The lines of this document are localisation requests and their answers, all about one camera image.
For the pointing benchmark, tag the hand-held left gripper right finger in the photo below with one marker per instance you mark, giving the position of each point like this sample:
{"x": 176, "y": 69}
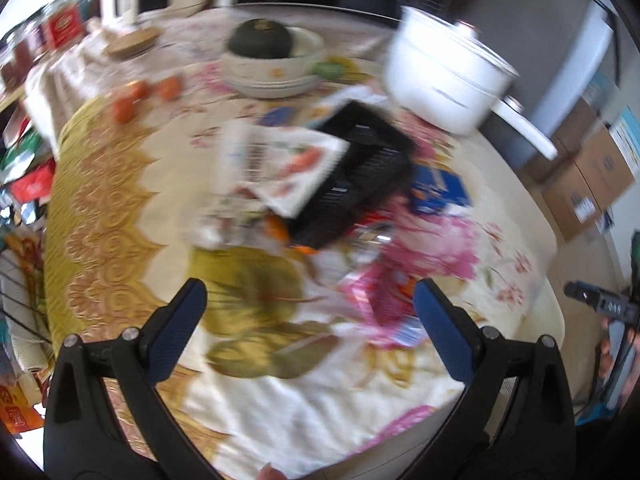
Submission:
{"x": 442, "y": 330}

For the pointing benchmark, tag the plain cardboard box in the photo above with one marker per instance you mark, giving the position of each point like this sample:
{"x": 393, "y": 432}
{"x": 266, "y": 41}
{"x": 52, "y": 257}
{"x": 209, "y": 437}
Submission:
{"x": 565, "y": 135}

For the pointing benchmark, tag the labelled cardboard box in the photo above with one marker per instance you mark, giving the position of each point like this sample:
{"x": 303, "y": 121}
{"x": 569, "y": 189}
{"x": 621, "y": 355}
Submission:
{"x": 590, "y": 190}

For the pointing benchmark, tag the black plastic tray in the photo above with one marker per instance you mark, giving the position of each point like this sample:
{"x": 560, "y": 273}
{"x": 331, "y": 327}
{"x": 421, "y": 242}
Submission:
{"x": 370, "y": 170}

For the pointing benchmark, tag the dark green squash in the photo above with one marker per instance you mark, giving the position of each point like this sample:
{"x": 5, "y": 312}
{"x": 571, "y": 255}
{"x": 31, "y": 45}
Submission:
{"x": 260, "y": 37}

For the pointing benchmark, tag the orange tomato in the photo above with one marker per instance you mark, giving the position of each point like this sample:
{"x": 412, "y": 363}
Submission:
{"x": 139, "y": 91}
{"x": 169, "y": 88}
{"x": 124, "y": 110}

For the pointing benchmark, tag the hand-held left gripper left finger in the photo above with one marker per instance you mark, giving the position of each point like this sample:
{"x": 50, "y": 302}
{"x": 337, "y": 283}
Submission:
{"x": 175, "y": 330}

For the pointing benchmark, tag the red pink snack packet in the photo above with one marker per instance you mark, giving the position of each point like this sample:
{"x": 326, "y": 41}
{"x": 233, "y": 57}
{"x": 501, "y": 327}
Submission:
{"x": 380, "y": 300}

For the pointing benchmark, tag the red box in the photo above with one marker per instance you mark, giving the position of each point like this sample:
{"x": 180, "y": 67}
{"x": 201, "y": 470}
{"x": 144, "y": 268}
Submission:
{"x": 62, "y": 25}

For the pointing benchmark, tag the orange red packet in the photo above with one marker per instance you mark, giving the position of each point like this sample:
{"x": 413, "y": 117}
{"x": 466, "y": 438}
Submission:
{"x": 17, "y": 410}

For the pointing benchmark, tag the floral tablecloth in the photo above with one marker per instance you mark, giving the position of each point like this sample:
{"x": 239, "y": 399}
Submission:
{"x": 325, "y": 410}

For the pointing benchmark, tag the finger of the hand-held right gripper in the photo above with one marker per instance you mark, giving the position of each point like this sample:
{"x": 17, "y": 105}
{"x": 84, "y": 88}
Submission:
{"x": 580, "y": 292}

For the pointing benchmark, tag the person's right hand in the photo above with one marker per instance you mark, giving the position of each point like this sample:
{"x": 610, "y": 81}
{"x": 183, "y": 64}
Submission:
{"x": 606, "y": 355}

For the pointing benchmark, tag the round wooden lid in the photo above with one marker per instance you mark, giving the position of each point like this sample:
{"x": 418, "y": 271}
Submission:
{"x": 132, "y": 42}

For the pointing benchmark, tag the crumpled silver wrapper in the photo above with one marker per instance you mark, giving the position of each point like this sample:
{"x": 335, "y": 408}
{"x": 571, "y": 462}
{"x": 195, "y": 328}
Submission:
{"x": 372, "y": 235}

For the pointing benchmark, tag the green pepper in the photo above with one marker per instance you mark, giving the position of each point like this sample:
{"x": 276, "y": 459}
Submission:
{"x": 327, "y": 70}

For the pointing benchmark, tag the white floral bowl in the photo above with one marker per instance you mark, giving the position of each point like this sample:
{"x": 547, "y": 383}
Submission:
{"x": 270, "y": 67}

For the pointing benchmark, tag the pile of colourful packets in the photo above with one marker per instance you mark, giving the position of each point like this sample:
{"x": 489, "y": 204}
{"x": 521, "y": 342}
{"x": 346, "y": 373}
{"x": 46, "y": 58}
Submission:
{"x": 25, "y": 165}

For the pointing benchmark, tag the person's left hand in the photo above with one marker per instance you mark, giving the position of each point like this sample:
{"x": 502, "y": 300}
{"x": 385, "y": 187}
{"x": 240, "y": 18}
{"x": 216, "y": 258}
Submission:
{"x": 270, "y": 472}

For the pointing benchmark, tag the blue and white packet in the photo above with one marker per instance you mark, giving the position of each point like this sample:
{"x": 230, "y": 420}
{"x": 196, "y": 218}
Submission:
{"x": 440, "y": 190}

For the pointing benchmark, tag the white plate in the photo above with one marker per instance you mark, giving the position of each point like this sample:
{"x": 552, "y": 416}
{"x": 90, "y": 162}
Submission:
{"x": 272, "y": 90}

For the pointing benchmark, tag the white printed snack packet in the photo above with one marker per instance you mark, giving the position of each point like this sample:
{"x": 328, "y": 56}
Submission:
{"x": 280, "y": 160}

